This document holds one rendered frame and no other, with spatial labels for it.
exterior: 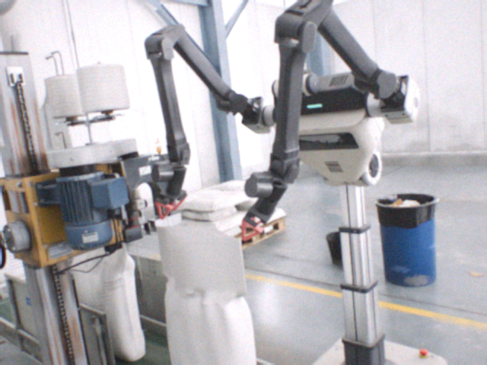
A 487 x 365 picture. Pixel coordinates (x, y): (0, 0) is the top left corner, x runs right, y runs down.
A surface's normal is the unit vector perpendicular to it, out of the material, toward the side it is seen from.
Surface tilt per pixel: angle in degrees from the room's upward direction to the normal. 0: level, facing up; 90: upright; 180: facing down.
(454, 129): 90
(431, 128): 90
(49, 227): 90
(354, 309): 90
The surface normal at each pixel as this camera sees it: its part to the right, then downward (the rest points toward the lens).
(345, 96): -0.43, 0.78
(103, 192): -0.29, 0.18
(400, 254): -0.61, 0.24
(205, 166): 0.74, 0.02
